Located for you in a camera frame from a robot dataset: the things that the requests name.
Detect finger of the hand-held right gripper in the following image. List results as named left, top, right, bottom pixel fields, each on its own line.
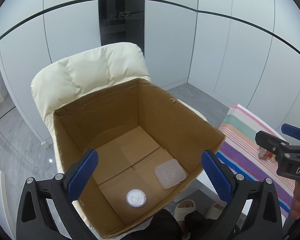
left=281, top=124, right=300, bottom=140
left=255, top=131, right=290, bottom=153

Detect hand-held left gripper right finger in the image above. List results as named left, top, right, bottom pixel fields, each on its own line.
left=201, top=150, right=283, bottom=240

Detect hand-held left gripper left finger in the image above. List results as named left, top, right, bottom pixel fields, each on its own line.
left=16, top=149, right=99, bottom=240

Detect brown cardboard box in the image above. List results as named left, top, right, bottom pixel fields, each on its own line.
left=53, top=78, right=226, bottom=239

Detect small glass jar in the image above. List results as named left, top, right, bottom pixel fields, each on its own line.
left=258, top=147, right=277, bottom=160

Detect striped colourful tablecloth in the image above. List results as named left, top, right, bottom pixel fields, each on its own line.
left=215, top=104, right=297, bottom=219

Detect beige slipper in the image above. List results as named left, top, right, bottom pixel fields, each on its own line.
left=205, top=202, right=227, bottom=220
left=174, top=199, right=197, bottom=222

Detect square translucent plastic lid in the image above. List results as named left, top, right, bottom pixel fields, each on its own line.
left=154, top=158, right=187, bottom=190

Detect round white lid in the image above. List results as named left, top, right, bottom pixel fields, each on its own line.
left=126, top=189, right=147, bottom=207

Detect person's black trousers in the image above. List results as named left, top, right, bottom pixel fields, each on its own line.
left=122, top=209, right=240, bottom=240

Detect cream padded chair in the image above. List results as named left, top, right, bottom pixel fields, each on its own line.
left=31, top=42, right=208, bottom=230

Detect black built-in wall panel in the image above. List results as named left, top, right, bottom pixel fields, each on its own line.
left=98, top=0, right=146, bottom=53

